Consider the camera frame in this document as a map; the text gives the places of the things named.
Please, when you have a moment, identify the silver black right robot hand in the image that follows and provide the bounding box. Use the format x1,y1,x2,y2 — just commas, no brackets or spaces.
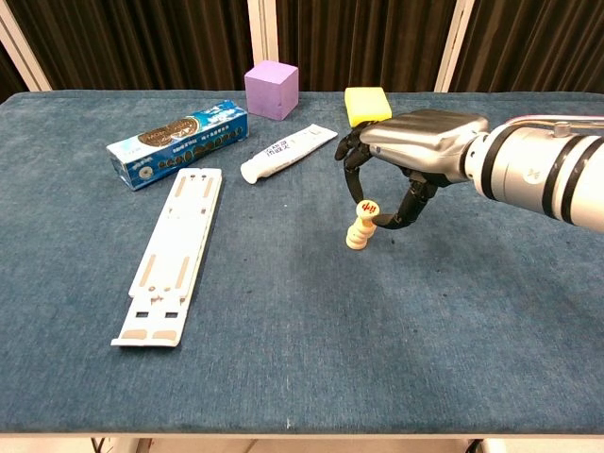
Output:
334,109,491,230

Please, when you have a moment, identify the white squeeze tube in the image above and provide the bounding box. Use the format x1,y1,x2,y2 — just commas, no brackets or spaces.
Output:
239,123,340,185

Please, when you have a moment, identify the white table frame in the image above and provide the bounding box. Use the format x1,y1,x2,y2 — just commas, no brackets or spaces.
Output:
0,431,604,453

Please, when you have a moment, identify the white slanted frame post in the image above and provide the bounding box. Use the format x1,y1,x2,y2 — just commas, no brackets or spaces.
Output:
0,0,52,92
433,0,476,93

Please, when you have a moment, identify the blue table cloth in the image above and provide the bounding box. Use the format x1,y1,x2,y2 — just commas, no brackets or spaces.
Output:
0,89,604,435

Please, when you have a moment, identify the white upright frame post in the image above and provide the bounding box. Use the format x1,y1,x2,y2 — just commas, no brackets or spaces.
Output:
263,0,279,65
246,0,265,67

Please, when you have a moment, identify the white folding plastic stand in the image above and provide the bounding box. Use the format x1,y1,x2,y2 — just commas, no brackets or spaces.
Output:
110,167,224,348

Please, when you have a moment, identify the purple foam cube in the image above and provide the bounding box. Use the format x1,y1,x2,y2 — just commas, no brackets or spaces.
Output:
243,59,300,123

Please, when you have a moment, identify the pale pink cable bundle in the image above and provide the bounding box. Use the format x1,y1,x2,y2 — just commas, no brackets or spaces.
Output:
506,113,604,127

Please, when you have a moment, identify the blue cookie box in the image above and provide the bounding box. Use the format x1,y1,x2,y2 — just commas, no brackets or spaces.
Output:
106,99,250,192

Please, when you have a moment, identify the yellow green sponge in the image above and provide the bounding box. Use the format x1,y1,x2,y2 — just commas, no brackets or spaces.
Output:
344,86,394,128

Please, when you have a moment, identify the dark pleated curtain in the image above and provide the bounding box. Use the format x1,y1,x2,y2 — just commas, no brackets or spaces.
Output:
0,0,604,93

